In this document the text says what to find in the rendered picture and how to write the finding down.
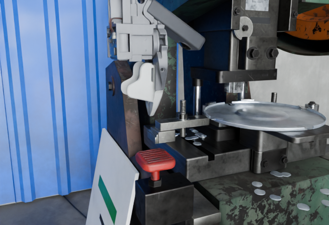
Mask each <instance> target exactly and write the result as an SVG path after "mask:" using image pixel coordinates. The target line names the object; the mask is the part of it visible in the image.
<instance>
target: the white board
mask: <svg viewBox="0 0 329 225"><path fill-rule="evenodd" d="M138 178H139V172H138V171H137V169H136V168H135V167H134V165H133V164H132V163H131V161H130V160H129V159H128V157H127V156H126V155H125V154H124V152H123V151H122V150H121V149H120V147H119V146H118V145H117V143H116V142H115V141H114V139H113V138H112V137H111V136H110V134H109V133H108V132H107V130H106V129H105V128H102V133H101V139H100V145H99V150H98V156H97V161H96V167H95V173H94V180H93V186H92V192H91V197H90V203H89V209H88V215H87V220H86V225H130V219H131V214H132V209H133V204H134V198H135V180H138Z"/></svg>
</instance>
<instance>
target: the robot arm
mask: <svg viewBox="0 0 329 225"><path fill-rule="evenodd" d="M139 1H140V3H138V1H137V0H108V23H109V25H108V26H106V28H107V54H108V58H111V59H114V60H118V61H128V62H136V63H135V64H134V66H133V76H132V77H131V78H129V79H128V80H126V81H124V82H123V83H122V84H121V91H122V92H123V93H124V94H126V95H128V96H129V97H131V98H135V99H139V100H144V101H145V103H146V108H147V112H148V115H149V116H153V115H154V113H155V111H156V109H157V107H158V106H159V103H160V100H161V98H162V95H163V90H164V89H165V82H166V76H167V67H168V59H167V49H168V41H167V36H168V37H170V38H171V39H173V40H174V41H175V42H177V43H178V44H179V45H180V46H181V47H182V48H184V49H186V50H200V49H201V47H202V46H203V44H204V42H205V38H204V37H203V36H202V35H200V34H199V33H198V32H197V31H196V30H194V29H193V28H191V27H190V26H189V25H187V24H186V23H185V22H183V21H182V20H181V19H180V18H178V17H177V16H175V15H174V14H173V13H172V12H170V11H169V10H168V9H166V8H165V7H164V6H162V5H161V4H160V3H159V2H157V1H156V0H139Z"/></svg>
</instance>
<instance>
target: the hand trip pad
mask: <svg viewBox="0 0 329 225"><path fill-rule="evenodd" d="M136 162H137V163H138V164H139V165H140V167H141V168H142V169H143V170H144V171H146V172H151V179H152V180H159V179H160V171H162V170H168V169H172V168H173V167H175V158H174V157H173V156H171V155H170V154H169V153H168V152H167V151H166V150H164V149H161V148H158V149H151V150H144V151H139V152H137V153H136Z"/></svg>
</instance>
